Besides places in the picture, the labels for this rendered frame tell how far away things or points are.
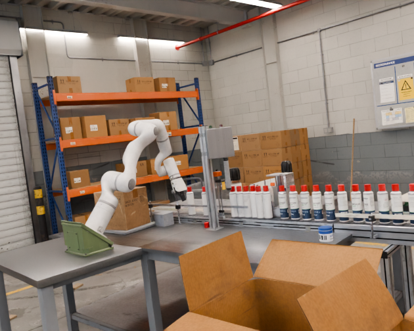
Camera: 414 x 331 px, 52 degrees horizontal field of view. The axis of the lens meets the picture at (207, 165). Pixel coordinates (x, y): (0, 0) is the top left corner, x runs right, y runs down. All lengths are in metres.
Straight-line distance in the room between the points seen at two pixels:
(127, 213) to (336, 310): 2.32
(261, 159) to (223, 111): 2.75
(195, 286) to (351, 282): 0.38
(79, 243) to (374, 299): 1.95
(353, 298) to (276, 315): 0.41
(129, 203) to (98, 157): 4.43
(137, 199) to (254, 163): 3.63
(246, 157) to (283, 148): 0.64
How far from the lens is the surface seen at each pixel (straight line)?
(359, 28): 7.23
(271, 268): 1.23
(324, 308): 0.80
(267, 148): 6.31
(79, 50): 7.55
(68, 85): 6.45
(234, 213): 2.81
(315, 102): 7.55
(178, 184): 3.13
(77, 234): 2.59
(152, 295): 2.66
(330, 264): 1.17
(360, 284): 0.91
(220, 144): 2.68
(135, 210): 3.06
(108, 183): 2.74
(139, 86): 7.07
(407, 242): 2.31
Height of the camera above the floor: 1.43
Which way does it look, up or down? 4 degrees down
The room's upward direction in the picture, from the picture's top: 7 degrees counter-clockwise
